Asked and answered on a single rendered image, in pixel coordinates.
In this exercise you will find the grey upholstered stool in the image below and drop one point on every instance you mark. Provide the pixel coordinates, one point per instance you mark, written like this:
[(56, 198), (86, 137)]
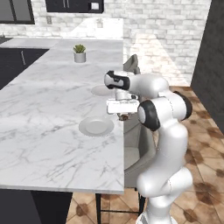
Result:
[(132, 64), (137, 151)]

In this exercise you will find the white round plate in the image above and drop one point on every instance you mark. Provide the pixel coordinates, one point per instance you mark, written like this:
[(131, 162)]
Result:
[(96, 126)]

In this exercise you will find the dark counter base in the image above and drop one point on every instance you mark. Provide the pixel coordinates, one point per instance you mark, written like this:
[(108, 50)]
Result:
[(32, 207)]

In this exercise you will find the green plant in white pot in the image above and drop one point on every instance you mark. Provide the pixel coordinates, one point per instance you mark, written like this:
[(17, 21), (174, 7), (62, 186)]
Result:
[(79, 54)]

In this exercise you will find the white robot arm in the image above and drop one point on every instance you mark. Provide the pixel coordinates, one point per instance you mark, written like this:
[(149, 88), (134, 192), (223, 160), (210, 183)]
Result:
[(169, 137)]

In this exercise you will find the grey wall socket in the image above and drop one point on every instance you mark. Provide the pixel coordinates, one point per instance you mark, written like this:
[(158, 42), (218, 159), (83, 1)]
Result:
[(49, 19), (99, 23)]

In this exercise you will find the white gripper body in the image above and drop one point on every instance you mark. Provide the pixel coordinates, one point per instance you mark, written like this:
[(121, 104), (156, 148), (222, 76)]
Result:
[(122, 106)]

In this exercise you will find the brown chicken drumstick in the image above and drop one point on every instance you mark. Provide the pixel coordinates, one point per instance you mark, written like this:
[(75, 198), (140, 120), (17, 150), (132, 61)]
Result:
[(124, 117)]

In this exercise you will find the dark wall cupboard run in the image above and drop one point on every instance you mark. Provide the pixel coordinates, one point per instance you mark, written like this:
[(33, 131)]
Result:
[(74, 5)]

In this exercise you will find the dark base cupboard run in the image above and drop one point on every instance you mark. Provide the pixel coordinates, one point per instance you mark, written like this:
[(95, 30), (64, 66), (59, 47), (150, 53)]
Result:
[(14, 65)]

